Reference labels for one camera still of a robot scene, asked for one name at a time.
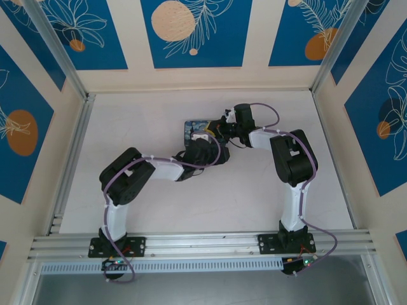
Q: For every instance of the starry night tin box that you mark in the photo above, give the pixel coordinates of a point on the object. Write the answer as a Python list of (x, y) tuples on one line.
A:
[(192, 127)]

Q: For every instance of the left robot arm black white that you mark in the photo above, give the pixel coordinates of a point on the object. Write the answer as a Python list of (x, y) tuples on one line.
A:
[(130, 178)]

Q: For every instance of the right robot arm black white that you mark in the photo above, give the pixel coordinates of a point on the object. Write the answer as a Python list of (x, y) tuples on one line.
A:
[(295, 159)]

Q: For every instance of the blue panel large peach circle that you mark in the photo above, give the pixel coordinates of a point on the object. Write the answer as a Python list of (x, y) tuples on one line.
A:
[(222, 47)]

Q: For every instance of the blue panel orange circle feather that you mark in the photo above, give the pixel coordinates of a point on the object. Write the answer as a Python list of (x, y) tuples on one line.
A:
[(286, 38)]

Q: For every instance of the blue panel monstera leaf outline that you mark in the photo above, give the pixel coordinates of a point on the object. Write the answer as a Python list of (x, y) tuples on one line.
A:
[(365, 143)]

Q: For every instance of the grey metal sheet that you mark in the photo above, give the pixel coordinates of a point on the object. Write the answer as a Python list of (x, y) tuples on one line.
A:
[(203, 289)]

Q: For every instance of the blue panel white flower outline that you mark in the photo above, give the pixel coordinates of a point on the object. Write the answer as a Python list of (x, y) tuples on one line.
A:
[(105, 47)]

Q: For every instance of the blue panel orange circle flower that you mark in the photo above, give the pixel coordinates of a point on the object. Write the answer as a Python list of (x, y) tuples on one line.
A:
[(19, 95)]

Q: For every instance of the blue panel plain leaf lines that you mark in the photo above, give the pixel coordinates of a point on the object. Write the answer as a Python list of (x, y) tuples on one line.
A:
[(28, 47)]

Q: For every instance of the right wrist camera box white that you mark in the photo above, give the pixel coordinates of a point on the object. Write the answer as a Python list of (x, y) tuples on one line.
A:
[(230, 115)]

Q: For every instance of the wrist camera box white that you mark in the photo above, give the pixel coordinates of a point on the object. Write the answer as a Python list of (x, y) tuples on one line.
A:
[(230, 115), (199, 137)]

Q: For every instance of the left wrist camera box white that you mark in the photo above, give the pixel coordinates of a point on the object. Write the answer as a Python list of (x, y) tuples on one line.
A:
[(199, 137)]

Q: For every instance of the long aluminium base rail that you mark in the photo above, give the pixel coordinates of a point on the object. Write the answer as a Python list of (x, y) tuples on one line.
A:
[(203, 244)]

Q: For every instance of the aluminium side rail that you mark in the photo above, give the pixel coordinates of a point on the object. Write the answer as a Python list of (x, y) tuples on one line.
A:
[(76, 143), (334, 159)]

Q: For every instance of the aluminium frame post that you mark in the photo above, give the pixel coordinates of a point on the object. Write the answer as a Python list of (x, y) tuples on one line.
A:
[(337, 47), (60, 47)]

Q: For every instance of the blue wall panel corner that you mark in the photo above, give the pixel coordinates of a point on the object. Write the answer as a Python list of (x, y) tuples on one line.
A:
[(2, 251), (402, 243)]

